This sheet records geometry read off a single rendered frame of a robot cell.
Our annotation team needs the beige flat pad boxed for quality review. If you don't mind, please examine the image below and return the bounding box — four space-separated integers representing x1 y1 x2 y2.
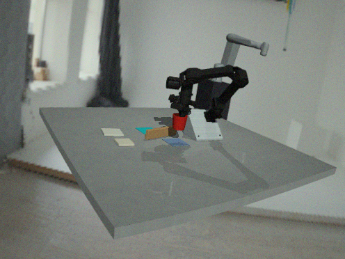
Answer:
114 139 134 146

